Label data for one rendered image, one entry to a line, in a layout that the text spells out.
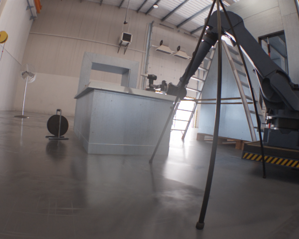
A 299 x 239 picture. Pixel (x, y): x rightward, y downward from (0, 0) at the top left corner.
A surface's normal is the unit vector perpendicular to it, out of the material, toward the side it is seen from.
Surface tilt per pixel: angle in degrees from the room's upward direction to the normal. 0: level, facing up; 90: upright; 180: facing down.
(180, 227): 0
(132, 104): 90
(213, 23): 90
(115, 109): 90
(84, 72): 90
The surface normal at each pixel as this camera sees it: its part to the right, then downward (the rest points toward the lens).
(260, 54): -0.58, -0.06
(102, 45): 0.42, 0.05
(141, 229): 0.11, -0.99
